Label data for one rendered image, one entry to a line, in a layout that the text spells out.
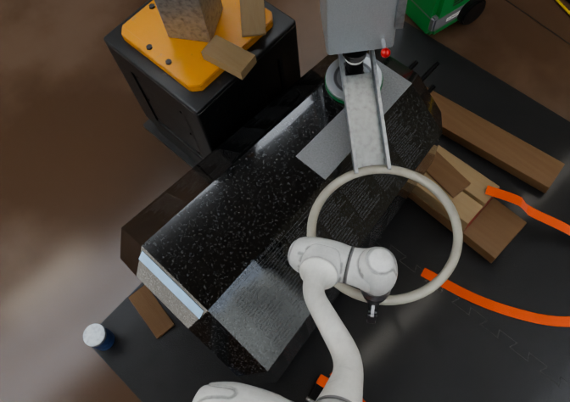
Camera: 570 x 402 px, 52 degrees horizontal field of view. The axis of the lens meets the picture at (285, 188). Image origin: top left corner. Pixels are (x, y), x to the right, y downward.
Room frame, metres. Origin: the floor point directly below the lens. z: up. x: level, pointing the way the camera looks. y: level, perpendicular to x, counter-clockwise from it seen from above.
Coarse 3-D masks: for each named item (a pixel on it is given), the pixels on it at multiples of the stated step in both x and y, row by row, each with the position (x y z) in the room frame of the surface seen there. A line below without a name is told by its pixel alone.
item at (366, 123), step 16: (352, 80) 1.16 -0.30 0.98; (368, 80) 1.15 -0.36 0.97; (352, 96) 1.10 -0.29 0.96; (368, 96) 1.09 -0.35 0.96; (352, 112) 1.05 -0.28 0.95; (368, 112) 1.04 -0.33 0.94; (352, 128) 0.97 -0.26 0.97; (368, 128) 0.98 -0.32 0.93; (384, 128) 0.95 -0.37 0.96; (352, 144) 0.92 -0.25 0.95; (368, 144) 0.93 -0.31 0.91; (384, 144) 0.90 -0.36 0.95; (352, 160) 0.88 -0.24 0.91; (368, 160) 0.88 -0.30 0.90; (384, 160) 0.87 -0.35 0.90
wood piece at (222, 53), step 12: (216, 36) 1.59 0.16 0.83; (204, 48) 1.54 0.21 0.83; (216, 48) 1.53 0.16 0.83; (228, 48) 1.52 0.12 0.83; (240, 48) 1.51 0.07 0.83; (216, 60) 1.47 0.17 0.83; (228, 60) 1.46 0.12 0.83; (240, 60) 1.45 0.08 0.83; (252, 60) 1.45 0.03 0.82; (228, 72) 1.44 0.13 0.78; (240, 72) 1.39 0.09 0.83
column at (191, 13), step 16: (160, 0) 1.66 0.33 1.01; (176, 0) 1.64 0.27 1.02; (192, 0) 1.61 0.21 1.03; (208, 0) 1.67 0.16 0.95; (160, 16) 1.67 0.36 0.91; (176, 16) 1.65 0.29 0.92; (192, 16) 1.62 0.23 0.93; (208, 16) 1.64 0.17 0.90; (176, 32) 1.66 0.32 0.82; (192, 32) 1.63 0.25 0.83; (208, 32) 1.60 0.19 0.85
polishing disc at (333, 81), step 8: (336, 64) 1.33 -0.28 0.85; (344, 64) 1.32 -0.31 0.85; (368, 64) 1.30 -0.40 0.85; (328, 72) 1.30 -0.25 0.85; (336, 72) 1.29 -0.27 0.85; (368, 72) 1.27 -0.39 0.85; (328, 80) 1.27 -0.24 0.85; (336, 80) 1.26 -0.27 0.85; (328, 88) 1.23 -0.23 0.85; (336, 88) 1.22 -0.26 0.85; (336, 96) 1.19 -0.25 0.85
